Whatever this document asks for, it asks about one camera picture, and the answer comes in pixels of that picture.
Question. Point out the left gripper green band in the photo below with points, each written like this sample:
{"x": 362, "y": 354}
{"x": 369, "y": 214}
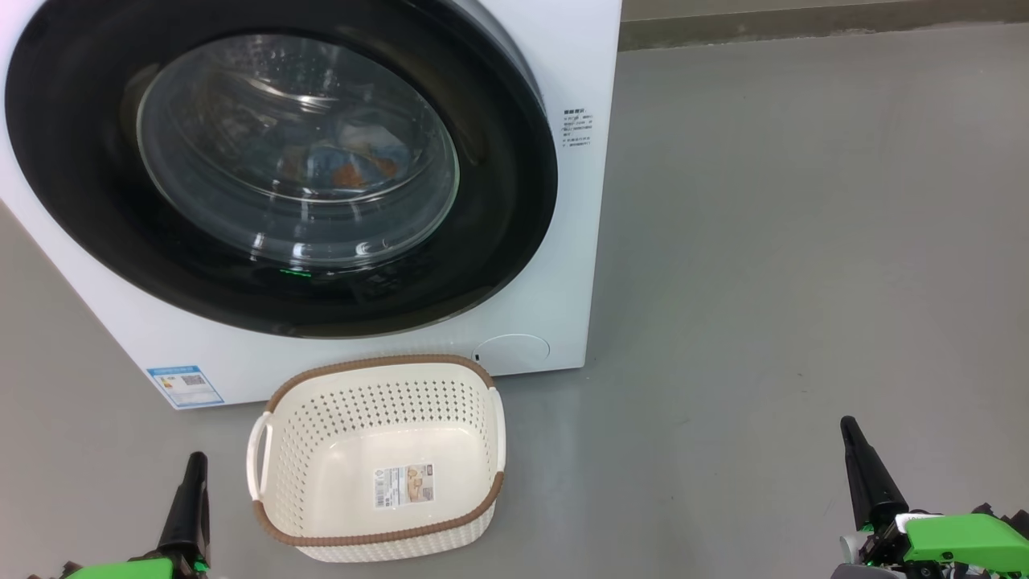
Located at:
{"x": 120, "y": 570}

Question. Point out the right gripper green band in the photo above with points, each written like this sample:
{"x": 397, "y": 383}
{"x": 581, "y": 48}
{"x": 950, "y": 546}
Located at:
{"x": 957, "y": 543}

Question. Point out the round glass washing machine door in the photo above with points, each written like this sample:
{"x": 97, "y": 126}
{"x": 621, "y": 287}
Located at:
{"x": 80, "y": 201}

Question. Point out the blue bear-print clothing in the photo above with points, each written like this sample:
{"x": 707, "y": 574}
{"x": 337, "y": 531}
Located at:
{"x": 354, "y": 169}

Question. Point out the cream perforated laundry basket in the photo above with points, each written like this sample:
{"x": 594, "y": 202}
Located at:
{"x": 321, "y": 434}

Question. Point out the paper basket product label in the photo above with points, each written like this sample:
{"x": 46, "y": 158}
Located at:
{"x": 403, "y": 485}

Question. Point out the white front-load washing machine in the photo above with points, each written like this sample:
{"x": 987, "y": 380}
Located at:
{"x": 563, "y": 265}

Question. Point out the blue energy label sticker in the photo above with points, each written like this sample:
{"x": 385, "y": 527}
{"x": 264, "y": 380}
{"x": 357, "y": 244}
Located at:
{"x": 185, "y": 386}

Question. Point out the round white filter cover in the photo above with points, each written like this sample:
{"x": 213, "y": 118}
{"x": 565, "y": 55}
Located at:
{"x": 514, "y": 354}

